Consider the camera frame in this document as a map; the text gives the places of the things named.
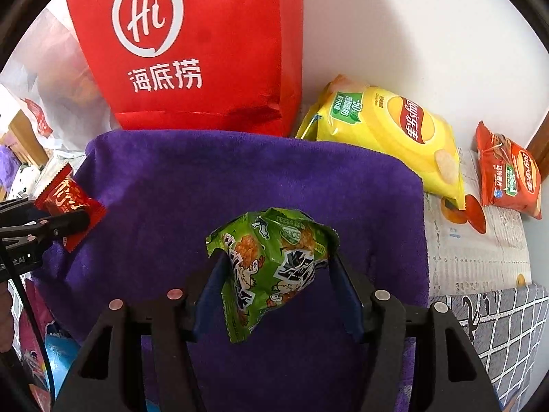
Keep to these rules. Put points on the white newsprint cloth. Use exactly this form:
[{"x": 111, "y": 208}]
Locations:
[{"x": 472, "y": 249}]

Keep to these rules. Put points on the wooden door frame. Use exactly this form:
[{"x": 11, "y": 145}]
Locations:
[{"x": 540, "y": 146}]

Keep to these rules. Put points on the white plastic bag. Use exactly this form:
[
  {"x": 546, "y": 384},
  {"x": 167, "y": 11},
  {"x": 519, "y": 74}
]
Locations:
[{"x": 55, "y": 86}]

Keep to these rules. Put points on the orange chips bag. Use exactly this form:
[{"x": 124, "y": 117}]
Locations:
[{"x": 508, "y": 171}]

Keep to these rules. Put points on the red candy packet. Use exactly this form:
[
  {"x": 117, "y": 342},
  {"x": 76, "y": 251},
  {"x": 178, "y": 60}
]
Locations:
[{"x": 64, "y": 195}]

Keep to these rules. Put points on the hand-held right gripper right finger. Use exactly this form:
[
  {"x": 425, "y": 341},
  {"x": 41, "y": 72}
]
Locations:
[{"x": 343, "y": 283}]

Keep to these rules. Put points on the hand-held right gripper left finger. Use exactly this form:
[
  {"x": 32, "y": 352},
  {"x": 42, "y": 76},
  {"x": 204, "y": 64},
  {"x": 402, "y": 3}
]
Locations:
[{"x": 211, "y": 279}]

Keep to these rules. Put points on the red paper bag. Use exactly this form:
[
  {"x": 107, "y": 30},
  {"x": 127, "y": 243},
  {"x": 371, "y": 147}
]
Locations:
[{"x": 193, "y": 43}]

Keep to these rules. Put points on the wooden headboard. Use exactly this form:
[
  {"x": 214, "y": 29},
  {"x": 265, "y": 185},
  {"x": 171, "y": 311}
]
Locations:
[{"x": 25, "y": 137}]

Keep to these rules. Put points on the yellow chips bag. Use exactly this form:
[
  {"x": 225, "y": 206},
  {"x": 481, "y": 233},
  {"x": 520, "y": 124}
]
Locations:
[{"x": 386, "y": 133}]

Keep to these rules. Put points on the purple towel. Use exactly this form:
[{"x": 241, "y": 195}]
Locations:
[{"x": 214, "y": 180}]

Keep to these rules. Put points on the white polka dot pillow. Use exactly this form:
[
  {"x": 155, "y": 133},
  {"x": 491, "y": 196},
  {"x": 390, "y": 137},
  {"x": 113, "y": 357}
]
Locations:
[{"x": 25, "y": 182}]

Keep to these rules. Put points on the green snack packet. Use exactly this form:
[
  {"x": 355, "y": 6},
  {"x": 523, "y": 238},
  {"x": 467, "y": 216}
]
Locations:
[{"x": 274, "y": 261}]

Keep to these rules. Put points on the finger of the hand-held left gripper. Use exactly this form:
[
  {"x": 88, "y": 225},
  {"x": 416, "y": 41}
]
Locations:
[
  {"x": 64, "y": 223},
  {"x": 13, "y": 204}
]

